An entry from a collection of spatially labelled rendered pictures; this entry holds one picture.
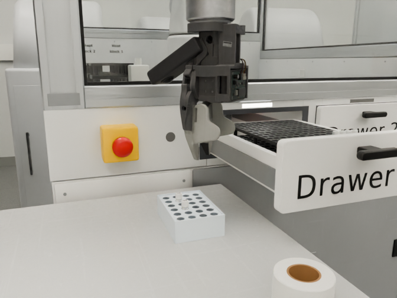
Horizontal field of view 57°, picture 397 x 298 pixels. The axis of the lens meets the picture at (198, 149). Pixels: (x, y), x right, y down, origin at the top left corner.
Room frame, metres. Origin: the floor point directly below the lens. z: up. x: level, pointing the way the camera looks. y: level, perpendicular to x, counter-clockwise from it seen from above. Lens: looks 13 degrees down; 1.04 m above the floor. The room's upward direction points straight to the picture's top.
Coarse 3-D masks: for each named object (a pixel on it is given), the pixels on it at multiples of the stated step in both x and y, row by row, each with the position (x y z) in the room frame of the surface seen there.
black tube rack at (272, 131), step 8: (288, 120) 0.87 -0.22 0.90; (240, 128) 0.77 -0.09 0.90; (248, 128) 0.76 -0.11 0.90; (256, 128) 0.76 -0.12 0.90; (264, 128) 0.77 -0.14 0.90; (272, 128) 0.76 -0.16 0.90; (280, 128) 0.76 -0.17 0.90; (288, 128) 0.77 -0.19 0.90; (296, 128) 0.76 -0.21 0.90; (304, 128) 0.76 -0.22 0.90; (312, 128) 0.76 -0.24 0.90; (320, 128) 0.76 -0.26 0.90; (240, 136) 0.83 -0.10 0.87; (248, 136) 0.82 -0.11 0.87; (256, 136) 0.69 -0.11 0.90; (264, 136) 0.68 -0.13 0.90; (272, 136) 0.68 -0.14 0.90; (280, 136) 0.68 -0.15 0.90; (288, 136) 0.68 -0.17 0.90; (296, 136) 0.68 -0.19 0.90; (304, 136) 0.68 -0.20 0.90; (312, 136) 0.68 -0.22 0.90; (256, 144) 0.72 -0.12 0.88; (264, 144) 0.74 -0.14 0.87; (272, 144) 0.63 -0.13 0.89
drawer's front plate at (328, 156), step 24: (288, 144) 0.50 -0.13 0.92; (312, 144) 0.52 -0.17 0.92; (336, 144) 0.53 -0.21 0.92; (360, 144) 0.55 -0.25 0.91; (384, 144) 0.56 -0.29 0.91; (288, 168) 0.50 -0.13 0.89; (312, 168) 0.52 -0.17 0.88; (336, 168) 0.53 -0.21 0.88; (360, 168) 0.55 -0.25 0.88; (384, 168) 0.57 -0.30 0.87; (288, 192) 0.51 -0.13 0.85; (360, 192) 0.55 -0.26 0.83; (384, 192) 0.57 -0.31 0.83
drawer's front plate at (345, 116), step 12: (324, 108) 0.91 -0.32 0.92; (336, 108) 0.93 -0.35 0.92; (348, 108) 0.94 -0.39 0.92; (360, 108) 0.95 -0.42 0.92; (372, 108) 0.97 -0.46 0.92; (384, 108) 0.98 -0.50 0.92; (396, 108) 1.00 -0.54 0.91; (324, 120) 0.91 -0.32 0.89; (336, 120) 0.93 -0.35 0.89; (348, 120) 0.94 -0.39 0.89; (360, 120) 0.95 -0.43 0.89; (372, 120) 0.97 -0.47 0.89; (384, 120) 0.98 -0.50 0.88; (396, 120) 1.00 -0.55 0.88
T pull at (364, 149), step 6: (360, 150) 0.54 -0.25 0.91; (366, 150) 0.52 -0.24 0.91; (372, 150) 0.52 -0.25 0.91; (378, 150) 0.52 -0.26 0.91; (384, 150) 0.52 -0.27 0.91; (390, 150) 0.52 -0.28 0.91; (396, 150) 0.53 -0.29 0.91; (360, 156) 0.51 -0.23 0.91; (366, 156) 0.51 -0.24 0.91; (372, 156) 0.51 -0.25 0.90; (378, 156) 0.51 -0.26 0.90; (384, 156) 0.52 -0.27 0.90; (390, 156) 0.52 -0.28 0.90; (396, 156) 0.53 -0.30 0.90
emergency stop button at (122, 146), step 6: (120, 138) 0.69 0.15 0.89; (126, 138) 0.69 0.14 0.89; (114, 144) 0.68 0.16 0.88; (120, 144) 0.68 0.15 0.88; (126, 144) 0.69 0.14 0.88; (132, 144) 0.70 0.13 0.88; (114, 150) 0.68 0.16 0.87; (120, 150) 0.68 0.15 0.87; (126, 150) 0.69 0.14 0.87; (120, 156) 0.69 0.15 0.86; (126, 156) 0.69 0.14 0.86
